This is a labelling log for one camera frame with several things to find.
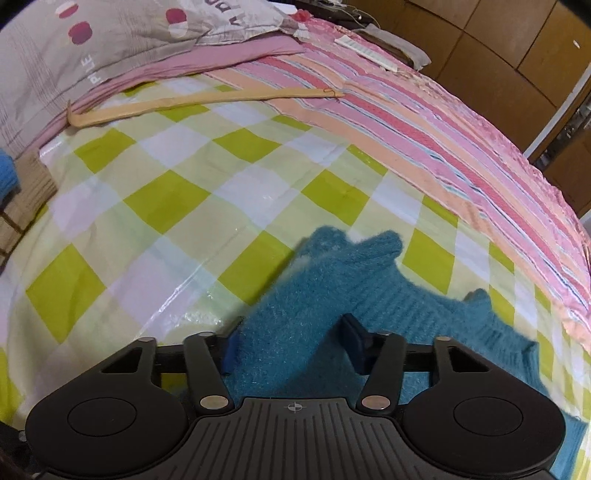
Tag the bright blue folded knitwear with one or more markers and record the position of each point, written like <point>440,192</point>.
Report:
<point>9,181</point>

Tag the green white checked plastic sheet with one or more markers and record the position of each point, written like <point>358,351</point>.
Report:
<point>35,362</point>

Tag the brown wooden door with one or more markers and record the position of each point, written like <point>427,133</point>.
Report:
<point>568,158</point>

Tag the white paper box on bed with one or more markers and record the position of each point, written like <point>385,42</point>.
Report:
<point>367,53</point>

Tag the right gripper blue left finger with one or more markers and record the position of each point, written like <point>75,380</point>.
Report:
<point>210,357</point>

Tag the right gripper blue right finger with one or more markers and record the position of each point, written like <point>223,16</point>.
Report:
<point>379,357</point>

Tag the teal fuzzy flower sweater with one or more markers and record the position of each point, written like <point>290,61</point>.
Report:
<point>288,345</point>

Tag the grey pillow with pink dots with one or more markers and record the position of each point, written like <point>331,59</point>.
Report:
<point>54,52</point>

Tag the grey cushion on nightstand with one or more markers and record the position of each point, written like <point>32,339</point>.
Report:
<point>403,50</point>

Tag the brown wooden wardrobe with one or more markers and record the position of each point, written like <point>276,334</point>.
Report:
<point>513,62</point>

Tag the pink striped bedspread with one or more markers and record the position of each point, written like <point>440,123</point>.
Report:
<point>197,207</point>

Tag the beige brown checked folded cloth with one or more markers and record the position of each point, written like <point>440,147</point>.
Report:
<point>20,209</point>

